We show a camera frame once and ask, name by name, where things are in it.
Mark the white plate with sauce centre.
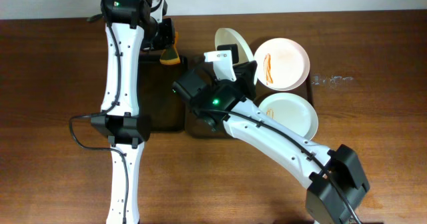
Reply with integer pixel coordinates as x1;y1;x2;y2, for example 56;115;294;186
215;28;254;68

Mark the large brown tray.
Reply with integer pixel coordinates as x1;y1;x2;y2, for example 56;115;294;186
184;75;314;139

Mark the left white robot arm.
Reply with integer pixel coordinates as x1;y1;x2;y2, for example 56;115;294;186
69;0;175;223

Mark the white plate top right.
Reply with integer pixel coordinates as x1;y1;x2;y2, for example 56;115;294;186
254;38;310;91

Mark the green yellow sponge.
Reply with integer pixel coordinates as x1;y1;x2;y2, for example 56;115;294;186
159;31;181;65

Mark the small black tray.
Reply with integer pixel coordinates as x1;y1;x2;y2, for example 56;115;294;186
137;54;188;133

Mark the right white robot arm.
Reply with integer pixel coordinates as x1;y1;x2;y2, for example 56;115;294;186
172;61;370;223

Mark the white plate bottom right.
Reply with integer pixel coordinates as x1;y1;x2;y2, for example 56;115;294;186
259;93;319;140

